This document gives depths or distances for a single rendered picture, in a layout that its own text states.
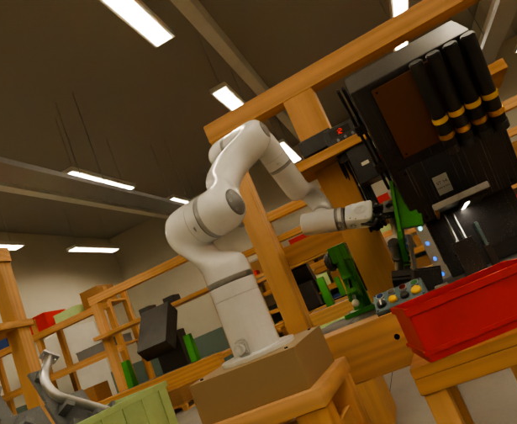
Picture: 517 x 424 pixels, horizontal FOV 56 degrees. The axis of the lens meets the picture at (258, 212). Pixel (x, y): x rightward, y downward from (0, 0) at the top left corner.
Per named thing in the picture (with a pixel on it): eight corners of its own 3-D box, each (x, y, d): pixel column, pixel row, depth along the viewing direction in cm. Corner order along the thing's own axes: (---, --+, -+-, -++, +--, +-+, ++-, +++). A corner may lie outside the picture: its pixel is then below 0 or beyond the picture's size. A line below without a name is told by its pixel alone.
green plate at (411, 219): (426, 240, 157) (414, 176, 160) (399, 244, 159) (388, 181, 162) (427, 240, 167) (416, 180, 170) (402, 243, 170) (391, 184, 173)
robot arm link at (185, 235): (235, 278, 116) (199, 188, 120) (182, 304, 125) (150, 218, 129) (261, 270, 126) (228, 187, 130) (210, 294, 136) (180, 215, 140)
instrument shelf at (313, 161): (509, 66, 175) (503, 56, 176) (287, 178, 201) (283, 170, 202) (500, 87, 198) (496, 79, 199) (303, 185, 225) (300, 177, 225)
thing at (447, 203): (492, 190, 135) (487, 180, 136) (435, 214, 140) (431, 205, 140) (482, 201, 171) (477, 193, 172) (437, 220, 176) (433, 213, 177)
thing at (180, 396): (187, 410, 940) (180, 387, 949) (151, 424, 955) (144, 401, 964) (209, 394, 1056) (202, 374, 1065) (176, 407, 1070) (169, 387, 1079)
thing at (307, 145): (335, 141, 200) (329, 126, 201) (303, 158, 204) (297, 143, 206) (339, 145, 207) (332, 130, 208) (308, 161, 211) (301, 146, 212)
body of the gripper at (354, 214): (340, 219, 173) (371, 214, 169) (340, 202, 180) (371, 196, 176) (345, 235, 177) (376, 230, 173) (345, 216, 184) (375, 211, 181)
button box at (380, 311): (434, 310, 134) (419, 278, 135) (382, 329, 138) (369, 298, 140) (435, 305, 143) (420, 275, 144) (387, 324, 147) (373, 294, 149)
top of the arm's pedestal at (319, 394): (327, 406, 99) (319, 387, 100) (195, 453, 108) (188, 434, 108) (351, 369, 129) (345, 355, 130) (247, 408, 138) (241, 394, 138)
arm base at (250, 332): (271, 353, 108) (240, 275, 112) (208, 375, 117) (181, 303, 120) (306, 331, 125) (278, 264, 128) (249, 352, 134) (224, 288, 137)
